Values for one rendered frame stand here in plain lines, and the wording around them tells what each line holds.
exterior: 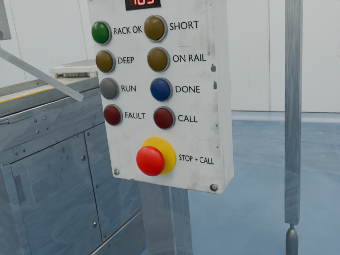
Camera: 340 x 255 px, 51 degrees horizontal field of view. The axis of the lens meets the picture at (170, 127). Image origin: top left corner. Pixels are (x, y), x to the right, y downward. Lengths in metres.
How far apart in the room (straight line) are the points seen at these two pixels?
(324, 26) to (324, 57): 0.30
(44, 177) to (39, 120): 0.22
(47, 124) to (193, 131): 0.89
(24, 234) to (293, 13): 1.28
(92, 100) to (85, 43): 3.53
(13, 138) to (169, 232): 0.72
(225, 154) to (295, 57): 1.14
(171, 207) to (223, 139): 0.18
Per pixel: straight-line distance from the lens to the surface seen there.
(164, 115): 0.44
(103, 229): 1.68
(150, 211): 0.61
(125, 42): 0.46
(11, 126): 1.19
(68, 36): 5.11
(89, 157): 1.52
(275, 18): 3.96
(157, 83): 0.43
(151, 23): 0.43
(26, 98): 1.22
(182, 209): 0.61
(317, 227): 2.20
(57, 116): 1.31
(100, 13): 0.48
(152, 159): 0.44
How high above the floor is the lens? 1.16
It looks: 17 degrees down
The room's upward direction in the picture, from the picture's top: 5 degrees counter-clockwise
